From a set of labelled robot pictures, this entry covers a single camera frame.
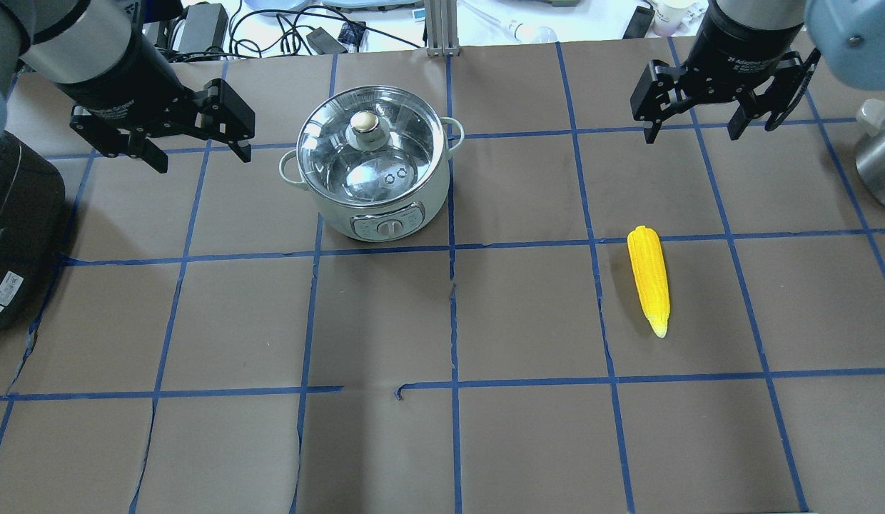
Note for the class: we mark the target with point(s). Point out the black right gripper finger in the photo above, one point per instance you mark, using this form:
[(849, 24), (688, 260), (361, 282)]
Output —
[(659, 95), (790, 80)]

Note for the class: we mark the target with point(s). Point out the black rice cooker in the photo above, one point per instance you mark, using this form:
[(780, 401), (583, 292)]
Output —
[(32, 196)]

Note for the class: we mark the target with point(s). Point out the glass pot lid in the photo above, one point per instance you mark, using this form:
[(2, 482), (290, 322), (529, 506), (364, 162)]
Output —
[(370, 145)]

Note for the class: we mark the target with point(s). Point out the aluminium frame post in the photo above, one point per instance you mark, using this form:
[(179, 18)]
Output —
[(440, 25)]

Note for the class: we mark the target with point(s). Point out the brown paper table cover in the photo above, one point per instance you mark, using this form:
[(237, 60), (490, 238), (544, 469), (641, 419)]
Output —
[(206, 344)]

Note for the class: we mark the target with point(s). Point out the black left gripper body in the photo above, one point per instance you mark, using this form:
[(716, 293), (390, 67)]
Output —
[(118, 80)]

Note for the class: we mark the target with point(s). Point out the steel kettle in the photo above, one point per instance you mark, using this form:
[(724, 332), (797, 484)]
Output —
[(870, 149)]

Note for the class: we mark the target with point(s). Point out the yellow corn cob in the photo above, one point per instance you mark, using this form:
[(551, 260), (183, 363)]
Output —
[(650, 276)]

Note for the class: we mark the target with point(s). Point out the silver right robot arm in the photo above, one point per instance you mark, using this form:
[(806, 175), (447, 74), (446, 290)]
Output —
[(849, 34)]

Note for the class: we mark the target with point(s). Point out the black power adapter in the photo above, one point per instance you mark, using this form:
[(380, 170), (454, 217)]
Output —
[(203, 29)]

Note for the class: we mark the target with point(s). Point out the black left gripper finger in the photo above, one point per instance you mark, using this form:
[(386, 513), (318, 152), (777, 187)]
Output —
[(226, 118), (112, 142)]

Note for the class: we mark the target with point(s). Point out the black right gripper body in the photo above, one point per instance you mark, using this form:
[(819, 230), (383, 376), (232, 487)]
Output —
[(748, 44)]

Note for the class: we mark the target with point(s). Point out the white electric cooking pot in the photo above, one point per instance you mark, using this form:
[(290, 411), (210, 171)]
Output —
[(391, 221)]

